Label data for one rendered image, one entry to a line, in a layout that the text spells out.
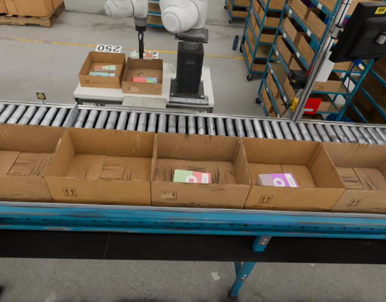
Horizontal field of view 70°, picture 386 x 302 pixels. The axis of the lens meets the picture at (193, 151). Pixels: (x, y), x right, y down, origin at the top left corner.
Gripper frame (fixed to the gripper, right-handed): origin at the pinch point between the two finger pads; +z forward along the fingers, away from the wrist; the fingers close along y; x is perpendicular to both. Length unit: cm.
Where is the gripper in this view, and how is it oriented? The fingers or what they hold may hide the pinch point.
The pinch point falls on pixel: (141, 52)
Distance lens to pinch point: 221.0
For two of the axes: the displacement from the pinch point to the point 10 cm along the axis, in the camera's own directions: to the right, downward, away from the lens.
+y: -0.7, -7.0, 7.1
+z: -1.0, 7.2, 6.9
